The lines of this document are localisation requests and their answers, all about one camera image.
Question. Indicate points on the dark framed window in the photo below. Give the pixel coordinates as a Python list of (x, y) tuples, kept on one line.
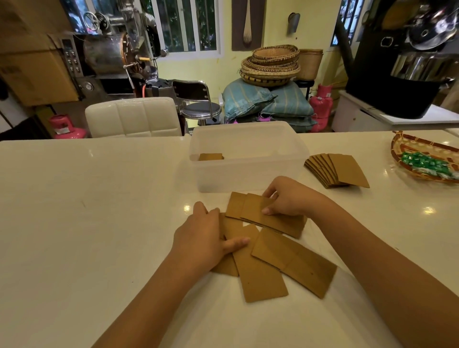
[(348, 19)]

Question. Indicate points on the metal scoop on wall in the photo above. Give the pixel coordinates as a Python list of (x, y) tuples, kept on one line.
[(293, 23)]

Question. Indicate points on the pile of green wrapped candies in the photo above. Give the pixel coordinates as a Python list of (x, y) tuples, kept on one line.
[(426, 165)]

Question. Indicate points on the tall woven basket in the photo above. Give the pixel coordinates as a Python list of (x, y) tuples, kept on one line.
[(310, 64)]

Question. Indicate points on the wooden spoon wall panel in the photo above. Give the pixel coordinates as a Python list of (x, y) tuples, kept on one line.
[(247, 25)]

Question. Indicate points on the stack of woven flat baskets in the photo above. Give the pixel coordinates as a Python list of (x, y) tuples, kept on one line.
[(270, 66)]

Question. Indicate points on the person's left forearm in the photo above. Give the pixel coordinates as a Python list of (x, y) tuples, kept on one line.
[(154, 304)]

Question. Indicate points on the large cardboard box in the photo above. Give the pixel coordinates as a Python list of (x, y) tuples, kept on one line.
[(32, 61)]

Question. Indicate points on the steel coffee roaster machine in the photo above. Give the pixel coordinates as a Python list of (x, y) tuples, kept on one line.
[(107, 53)]

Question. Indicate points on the person's left thumb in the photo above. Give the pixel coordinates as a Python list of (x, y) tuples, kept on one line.
[(236, 243)]

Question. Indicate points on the woven bamboo tray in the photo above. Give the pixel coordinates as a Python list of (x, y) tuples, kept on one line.
[(405, 145)]

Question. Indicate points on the white cabinet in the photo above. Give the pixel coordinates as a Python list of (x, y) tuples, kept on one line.
[(358, 116)]

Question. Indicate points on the person's right hand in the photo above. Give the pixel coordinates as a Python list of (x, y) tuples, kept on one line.
[(296, 197)]

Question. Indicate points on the person's right forearm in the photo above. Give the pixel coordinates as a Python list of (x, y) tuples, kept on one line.
[(380, 272)]

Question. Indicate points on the white framed window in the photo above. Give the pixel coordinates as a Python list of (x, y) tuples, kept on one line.
[(184, 27)]

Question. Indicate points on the chrome bar stool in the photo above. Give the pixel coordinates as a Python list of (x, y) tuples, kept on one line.
[(199, 107)]

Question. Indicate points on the brown cardboard cup sleeve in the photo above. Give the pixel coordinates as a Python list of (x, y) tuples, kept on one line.
[(227, 267), (283, 224), (235, 206), (297, 263), (260, 276), (211, 156)]

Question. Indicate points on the fanned stack of cardboard sleeves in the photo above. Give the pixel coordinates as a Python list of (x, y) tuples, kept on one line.
[(340, 170)]

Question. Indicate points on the pink gas cylinder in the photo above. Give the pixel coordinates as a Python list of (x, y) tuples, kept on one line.
[(321, 105), (66, 127)]

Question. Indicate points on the black coffee roaster machine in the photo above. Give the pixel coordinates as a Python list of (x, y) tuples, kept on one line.
[(398, 71)]

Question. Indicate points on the black stool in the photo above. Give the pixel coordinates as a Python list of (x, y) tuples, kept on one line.
[(304, 88)]

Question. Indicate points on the person's right thumb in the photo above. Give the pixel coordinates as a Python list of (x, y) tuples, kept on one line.
[(274, 210)]

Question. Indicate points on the person's left hand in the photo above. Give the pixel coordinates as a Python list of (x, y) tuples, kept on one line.
[(197, 240)]

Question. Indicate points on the blue striped sack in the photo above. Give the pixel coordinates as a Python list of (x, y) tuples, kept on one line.
[(290, 102), (299, 123), (244, 98)]

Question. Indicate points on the clear plastic storage box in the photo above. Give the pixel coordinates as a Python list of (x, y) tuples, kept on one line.
[(251, 154)]

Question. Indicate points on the white padded chair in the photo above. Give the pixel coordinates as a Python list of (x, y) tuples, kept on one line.
[(132, 118)]

